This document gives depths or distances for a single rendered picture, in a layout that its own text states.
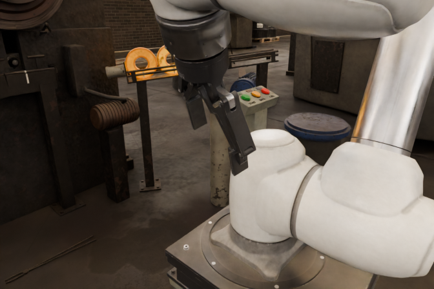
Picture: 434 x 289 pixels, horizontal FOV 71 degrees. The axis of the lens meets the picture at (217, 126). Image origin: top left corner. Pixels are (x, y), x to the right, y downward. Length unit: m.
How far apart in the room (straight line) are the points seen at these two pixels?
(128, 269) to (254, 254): 0.75
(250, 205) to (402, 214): 0.26
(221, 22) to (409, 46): 0.36
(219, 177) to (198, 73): 1.17
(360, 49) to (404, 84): 2.57
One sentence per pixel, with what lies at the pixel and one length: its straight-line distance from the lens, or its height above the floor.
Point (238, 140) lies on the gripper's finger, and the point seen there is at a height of 0.77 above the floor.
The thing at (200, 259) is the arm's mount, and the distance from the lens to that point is 0.74.
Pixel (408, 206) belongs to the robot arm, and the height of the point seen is 0.66.
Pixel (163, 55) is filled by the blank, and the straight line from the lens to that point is 1.60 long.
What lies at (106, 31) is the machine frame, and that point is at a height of 0.85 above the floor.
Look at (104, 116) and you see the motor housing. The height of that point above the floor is 0.49.
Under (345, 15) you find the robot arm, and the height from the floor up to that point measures 0.94.
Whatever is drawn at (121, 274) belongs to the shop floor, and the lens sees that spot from 1.36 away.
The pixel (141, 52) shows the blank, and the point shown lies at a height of 0.76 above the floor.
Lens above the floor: 0.94
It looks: 20 degrees down
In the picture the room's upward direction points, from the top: straight up
